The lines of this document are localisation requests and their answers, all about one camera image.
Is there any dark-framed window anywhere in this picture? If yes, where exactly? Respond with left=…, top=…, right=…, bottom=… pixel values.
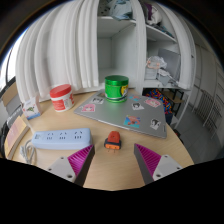
left=0, top=39, right=24, bottom=92

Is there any white jar with red lid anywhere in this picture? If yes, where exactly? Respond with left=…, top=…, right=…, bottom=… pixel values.
left=49, top=83, right=76, bottom=113

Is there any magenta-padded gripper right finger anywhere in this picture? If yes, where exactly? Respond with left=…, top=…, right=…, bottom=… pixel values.
left=133, top=143, right=184, bottom=186

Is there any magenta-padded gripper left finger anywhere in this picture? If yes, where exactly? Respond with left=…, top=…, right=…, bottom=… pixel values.
left=46, top=144, right=96, bottom=187

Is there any multicoloured patterned bag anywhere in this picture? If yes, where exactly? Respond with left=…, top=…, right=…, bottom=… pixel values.
left=144, top=88, right=176, bottom=116

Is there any white curtain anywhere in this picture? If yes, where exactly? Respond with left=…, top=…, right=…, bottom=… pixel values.
left=14, top=0, right=101, bottom=103

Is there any silver laptop with stickers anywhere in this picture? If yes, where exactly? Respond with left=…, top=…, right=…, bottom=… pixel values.
left=73, top=91, right=168, bottom=140

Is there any wooden and grey chair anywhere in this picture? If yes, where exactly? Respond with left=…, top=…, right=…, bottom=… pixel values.
left=1, top=81, right=23, bottom=116

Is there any light blue power strip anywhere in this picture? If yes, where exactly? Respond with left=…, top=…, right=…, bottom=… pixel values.
left=31, top=127, right=93, bottom=151

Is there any white power strip cable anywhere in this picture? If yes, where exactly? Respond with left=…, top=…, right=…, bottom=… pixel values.
left=19, top=139, right=37, bottom=165

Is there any small white printed box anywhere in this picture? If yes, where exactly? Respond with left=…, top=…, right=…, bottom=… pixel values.
left=21, top=96, right=43, bottom=121

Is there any black bag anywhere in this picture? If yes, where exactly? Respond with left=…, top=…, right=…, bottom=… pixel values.
left=0, top=120, right=9, bottom=158

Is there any white wire drying rack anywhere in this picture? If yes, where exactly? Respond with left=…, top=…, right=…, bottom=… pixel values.
left=193, top=88, right=224, bottom=138

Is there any green round tin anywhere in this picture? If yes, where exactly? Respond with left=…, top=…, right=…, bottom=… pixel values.
left=104, top=75, right=130, bottom=104

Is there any white shelf unit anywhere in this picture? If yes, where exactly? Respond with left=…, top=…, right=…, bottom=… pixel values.
left=96, top=0, right=198, bottom=94

